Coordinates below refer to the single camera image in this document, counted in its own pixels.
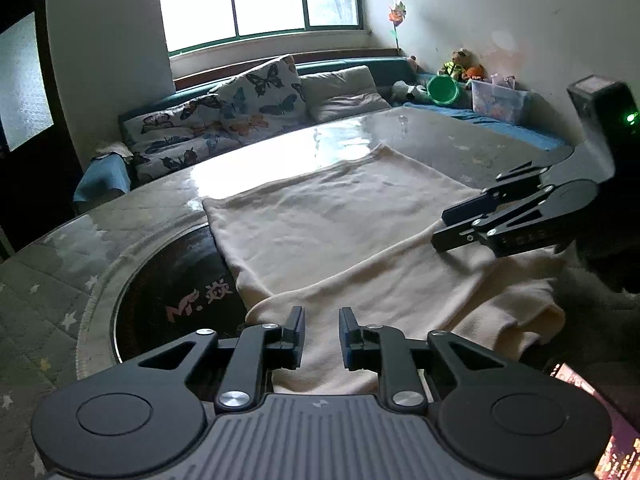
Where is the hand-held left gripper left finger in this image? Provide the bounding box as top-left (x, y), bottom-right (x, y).
top-left (137, 305), bottom-right (306, 414)

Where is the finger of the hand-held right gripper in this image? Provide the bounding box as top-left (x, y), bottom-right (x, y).
top-left (431, 191), bottom-right (551, 253)
top-left (441, 146), bottom-right (576, 226)

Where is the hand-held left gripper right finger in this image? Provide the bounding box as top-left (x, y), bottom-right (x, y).
top-left (338, 306), bottom-right (507, 414)

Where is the cream garment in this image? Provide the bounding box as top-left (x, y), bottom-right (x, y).
top-left (202, 144), bottom-right (566, 396)

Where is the blue cloth on sofa arm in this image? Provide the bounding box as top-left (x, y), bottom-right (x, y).
top-left (74, 154), bottom-right (132, 207)

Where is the blue sofa seat cover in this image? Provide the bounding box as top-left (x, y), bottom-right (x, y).
top-left (402, 102), bottom-right (567, 152)

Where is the clear plastic storage box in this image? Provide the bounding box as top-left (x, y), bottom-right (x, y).
top-left (471, 79), bottom-right (531, 126)

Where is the green plastic bucket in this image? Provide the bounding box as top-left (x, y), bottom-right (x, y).
top-left (426, 74), bottom-right (461, 107)

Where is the white and grey plush toy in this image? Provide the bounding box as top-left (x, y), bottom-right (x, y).
top-left (391, 80), bottom-right (430, 106)

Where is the black round induction cooktop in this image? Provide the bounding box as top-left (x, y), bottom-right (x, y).
top-left (114, 225), bottom-right (251, 363)

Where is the teddy bear with yellow vest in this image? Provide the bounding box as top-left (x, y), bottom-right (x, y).
top-left (440, 49), bottom-right (473, 81)

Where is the beige pillow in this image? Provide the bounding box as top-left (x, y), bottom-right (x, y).
top-left (300, 66), bottom-right (392, 124)

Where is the teal sofa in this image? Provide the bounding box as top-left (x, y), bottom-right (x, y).
top-left (72, 55), bottom-right (571, 211)

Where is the colourful pinwheel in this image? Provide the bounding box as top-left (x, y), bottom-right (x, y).
top-left (387, 0), bottom-right (408, 52)

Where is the pink patterned fabric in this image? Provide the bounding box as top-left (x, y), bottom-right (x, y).
top-left (549, 362), bottom-right (640, 480)

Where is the long butterfly print pillow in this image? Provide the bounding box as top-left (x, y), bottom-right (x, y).
top-left (119, 92), bottom-right (242, 184)

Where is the square butterfly print pillow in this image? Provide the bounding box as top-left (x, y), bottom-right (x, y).
top-left (209, 54), bottom-right (313, 135)

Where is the small white patterned cloth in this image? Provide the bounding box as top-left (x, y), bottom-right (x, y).
top-left (95, 141), bottom-right (134, 159)

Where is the green framed window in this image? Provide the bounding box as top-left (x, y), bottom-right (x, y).
top-left (156, 0), bottom-right (362, 57)

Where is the dark door with frosted glass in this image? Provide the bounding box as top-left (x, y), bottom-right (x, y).
top-left (0, 0), bottom-right (85, 261)

